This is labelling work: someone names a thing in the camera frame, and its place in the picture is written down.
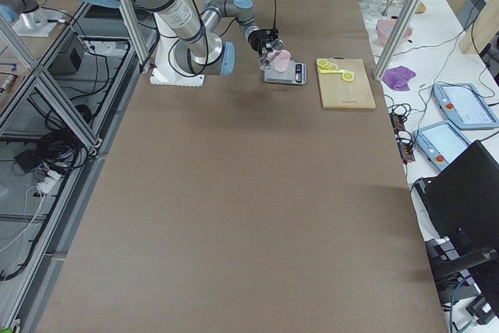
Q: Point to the near teach pendant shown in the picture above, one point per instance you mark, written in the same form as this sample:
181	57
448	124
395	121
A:
441	142

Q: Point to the pink plastic cup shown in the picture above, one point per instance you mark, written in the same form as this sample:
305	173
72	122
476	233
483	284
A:
281	61

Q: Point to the black power strip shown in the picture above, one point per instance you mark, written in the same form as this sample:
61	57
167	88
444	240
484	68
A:
403	138

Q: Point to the silver digital kitchen scale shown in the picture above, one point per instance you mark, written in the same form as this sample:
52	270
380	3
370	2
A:
295	74

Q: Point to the lemon slice top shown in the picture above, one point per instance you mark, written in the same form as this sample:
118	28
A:
324	63

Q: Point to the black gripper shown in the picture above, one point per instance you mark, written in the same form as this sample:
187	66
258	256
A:
256	40

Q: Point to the lemon slice front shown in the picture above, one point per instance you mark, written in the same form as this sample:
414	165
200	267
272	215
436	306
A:
348	76

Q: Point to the bamboo cutting board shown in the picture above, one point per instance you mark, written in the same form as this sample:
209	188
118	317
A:
336	93

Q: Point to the yellow plastic knife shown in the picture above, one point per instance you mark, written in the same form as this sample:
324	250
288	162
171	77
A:
327	71

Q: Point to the far teach pendant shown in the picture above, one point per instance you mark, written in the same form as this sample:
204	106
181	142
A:
464	107

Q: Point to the aluminium frame post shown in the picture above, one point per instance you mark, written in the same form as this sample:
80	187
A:
396	36

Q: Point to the clear glass sauce bottle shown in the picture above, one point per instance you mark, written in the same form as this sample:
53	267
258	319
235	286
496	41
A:
269	52

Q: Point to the pink bowl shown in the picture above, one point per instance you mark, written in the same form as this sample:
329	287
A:
385	27

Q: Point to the teach pendant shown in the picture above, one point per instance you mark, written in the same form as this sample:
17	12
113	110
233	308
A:
441	142
464	107

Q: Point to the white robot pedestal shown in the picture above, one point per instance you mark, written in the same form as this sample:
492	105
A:
166	71

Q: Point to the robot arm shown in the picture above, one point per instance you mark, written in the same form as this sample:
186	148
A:
200	51
29	11

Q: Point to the purple cloth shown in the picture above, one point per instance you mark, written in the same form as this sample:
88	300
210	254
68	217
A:
398	78

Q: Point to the black monitor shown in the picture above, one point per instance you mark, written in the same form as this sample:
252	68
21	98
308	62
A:
462	203

